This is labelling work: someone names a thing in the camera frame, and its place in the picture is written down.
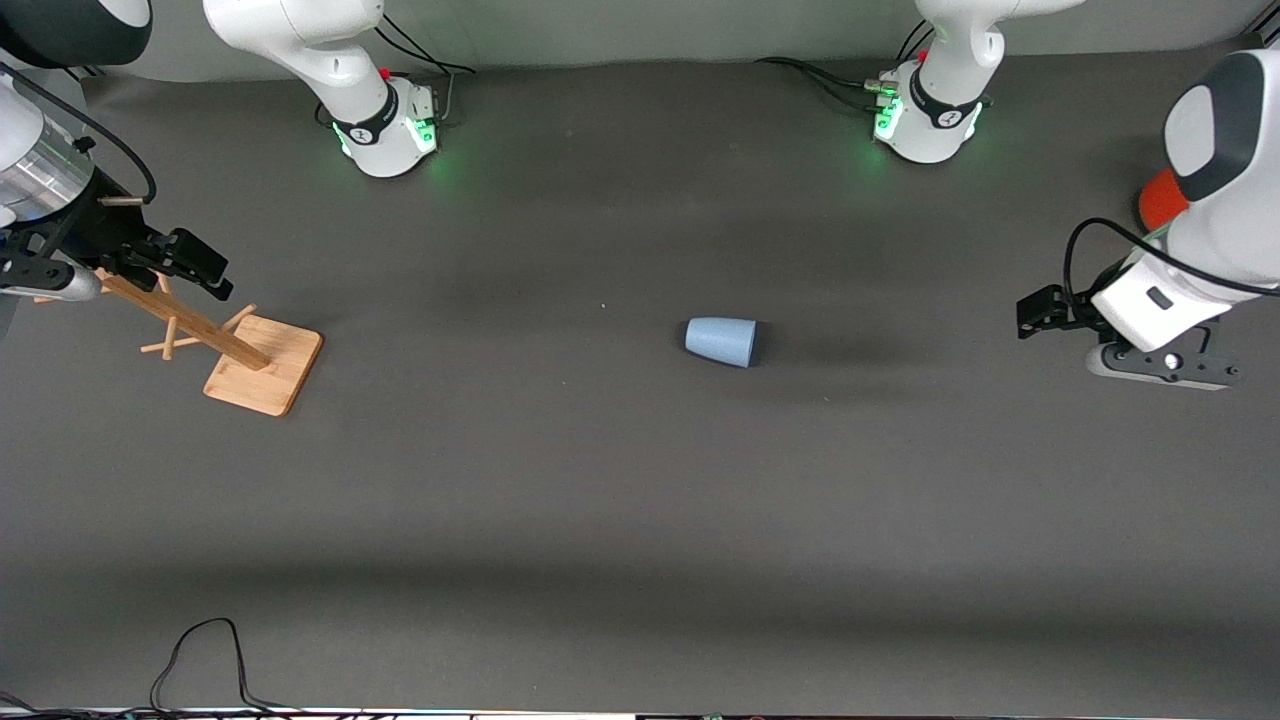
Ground light blue cup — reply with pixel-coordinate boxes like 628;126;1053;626
684;316;761;369

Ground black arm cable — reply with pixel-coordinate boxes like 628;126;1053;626
1063;218;1280;313
0;60;158;206

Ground black left arm base cables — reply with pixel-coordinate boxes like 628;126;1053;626
753;18;936;113

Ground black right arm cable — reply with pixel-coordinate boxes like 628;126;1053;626
0;60;158;206

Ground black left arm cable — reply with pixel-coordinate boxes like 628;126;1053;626
1063;218;1280;313

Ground black cable at table edge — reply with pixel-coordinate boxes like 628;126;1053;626
0;617;371;719

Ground orange can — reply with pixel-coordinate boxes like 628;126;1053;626
1138;168;1193;233

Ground wooden cup rack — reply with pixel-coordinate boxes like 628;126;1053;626
35;268;324;418

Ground black right arm base cables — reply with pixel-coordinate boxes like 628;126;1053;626
375;10;473;126

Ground black arm base cables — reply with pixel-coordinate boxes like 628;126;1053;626
375;10;473;126
753;18;936;113

